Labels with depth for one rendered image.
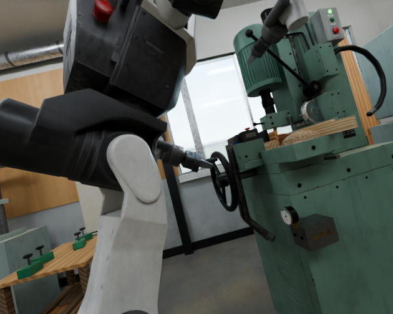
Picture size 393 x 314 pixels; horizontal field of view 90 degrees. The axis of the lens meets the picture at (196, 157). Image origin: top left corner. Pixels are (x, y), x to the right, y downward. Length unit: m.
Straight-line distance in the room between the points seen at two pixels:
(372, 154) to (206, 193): 1.62
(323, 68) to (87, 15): 0.91
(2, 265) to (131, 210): 2.00
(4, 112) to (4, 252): 1.96
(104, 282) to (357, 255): 0.91
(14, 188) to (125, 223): 2.63
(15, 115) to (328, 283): 1.03
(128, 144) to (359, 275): 0.98
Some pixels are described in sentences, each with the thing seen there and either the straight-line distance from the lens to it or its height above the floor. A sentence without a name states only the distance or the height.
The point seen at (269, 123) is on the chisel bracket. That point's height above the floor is 1.02.
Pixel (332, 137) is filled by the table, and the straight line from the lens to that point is 0.84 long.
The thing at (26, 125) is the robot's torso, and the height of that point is 1.03.
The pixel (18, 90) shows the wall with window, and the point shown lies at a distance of 3.12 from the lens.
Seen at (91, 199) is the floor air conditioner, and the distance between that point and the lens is 2.21.
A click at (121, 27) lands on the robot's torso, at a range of 0.51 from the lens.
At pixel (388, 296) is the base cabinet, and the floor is 0.22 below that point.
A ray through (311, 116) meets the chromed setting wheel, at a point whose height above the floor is 1.00.
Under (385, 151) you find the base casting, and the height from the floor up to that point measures 0.77.
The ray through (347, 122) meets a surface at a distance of 0.79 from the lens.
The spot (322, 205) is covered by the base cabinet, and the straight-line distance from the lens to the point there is 0.92.
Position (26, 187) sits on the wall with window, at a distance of 2.90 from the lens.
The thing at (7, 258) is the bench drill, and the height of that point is 0.57.
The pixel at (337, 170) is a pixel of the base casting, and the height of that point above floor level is 0.75.
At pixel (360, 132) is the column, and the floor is 0.87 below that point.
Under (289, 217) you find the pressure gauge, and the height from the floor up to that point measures 0.66.
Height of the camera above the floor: 0.90
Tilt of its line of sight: 3 degrees up
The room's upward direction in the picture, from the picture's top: 14 degrees counter-clockwise
